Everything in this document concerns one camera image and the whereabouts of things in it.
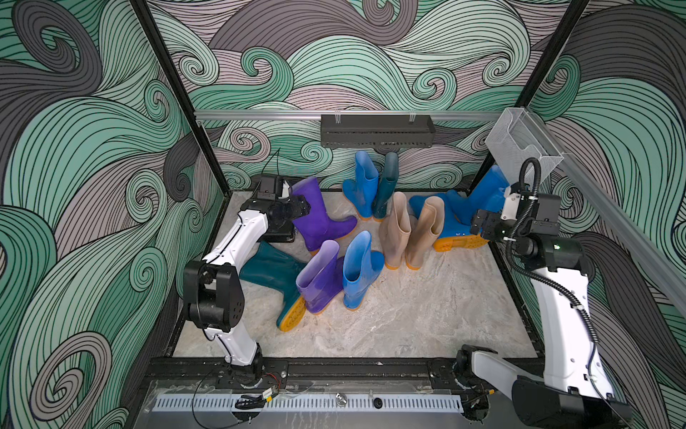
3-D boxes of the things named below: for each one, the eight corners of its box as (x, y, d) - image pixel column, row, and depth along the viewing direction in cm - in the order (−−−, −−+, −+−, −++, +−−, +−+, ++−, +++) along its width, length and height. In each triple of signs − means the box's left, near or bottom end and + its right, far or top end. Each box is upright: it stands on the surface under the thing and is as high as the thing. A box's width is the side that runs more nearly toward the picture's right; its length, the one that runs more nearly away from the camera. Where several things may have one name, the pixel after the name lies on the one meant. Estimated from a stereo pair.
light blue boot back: (359, 226, 109) (364, 180, 90) (347, 199, 119) (349, 153, 100) (372, 222, 110) (380, 177, 91) (359, 196, 120) (363, 150, 101)
